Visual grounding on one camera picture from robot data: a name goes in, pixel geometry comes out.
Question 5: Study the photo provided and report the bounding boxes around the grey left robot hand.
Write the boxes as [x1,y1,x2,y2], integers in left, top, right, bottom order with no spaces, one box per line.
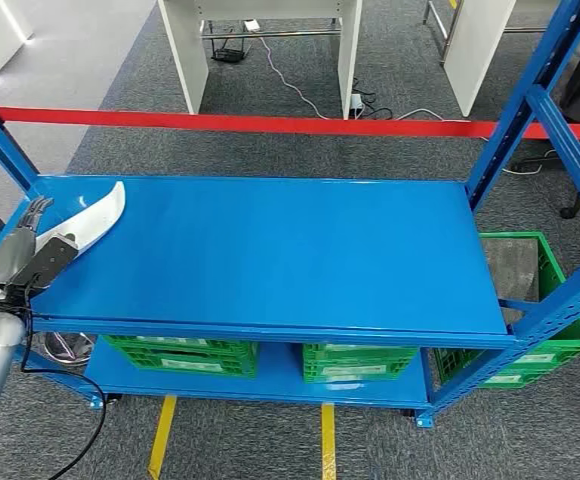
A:
[0,195,55,287]

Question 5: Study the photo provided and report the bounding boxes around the white curved plastic part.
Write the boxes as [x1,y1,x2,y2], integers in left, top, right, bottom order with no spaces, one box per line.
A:
[33,180,127,254]

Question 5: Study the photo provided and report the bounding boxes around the blue metal shelf rack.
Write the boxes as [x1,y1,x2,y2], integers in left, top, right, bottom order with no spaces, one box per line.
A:
[0,0,580,431]

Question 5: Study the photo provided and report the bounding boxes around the white desk with metal bar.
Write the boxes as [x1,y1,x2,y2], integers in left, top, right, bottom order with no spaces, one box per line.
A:
[157,0,363,121]

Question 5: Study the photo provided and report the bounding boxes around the red barrier belt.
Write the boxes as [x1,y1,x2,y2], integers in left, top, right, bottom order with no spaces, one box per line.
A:
[0,105,580,142]

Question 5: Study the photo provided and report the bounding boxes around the black router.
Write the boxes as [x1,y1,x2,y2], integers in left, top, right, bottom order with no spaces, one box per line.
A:
[211,36,246,64]

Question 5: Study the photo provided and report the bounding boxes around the white desk with metal legs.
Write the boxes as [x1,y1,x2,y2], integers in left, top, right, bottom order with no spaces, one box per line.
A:
[422,0,580,119]

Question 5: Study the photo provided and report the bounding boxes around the large green plastic crate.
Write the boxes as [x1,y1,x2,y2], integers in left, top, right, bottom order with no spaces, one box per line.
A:
[433,230,580,391]

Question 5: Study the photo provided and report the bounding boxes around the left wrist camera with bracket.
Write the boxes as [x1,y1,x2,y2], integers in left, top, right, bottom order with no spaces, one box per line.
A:
[5,233,79,299]

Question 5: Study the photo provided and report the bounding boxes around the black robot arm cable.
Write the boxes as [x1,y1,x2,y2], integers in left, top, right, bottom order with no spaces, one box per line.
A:
[20,298,107,480]

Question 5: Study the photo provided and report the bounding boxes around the white cable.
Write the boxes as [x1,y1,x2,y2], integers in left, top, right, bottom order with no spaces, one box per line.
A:
[258,36,544,177]

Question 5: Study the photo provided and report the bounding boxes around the black floor cable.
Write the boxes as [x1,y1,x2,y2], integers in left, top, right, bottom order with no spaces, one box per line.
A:
[352,78,395,122]

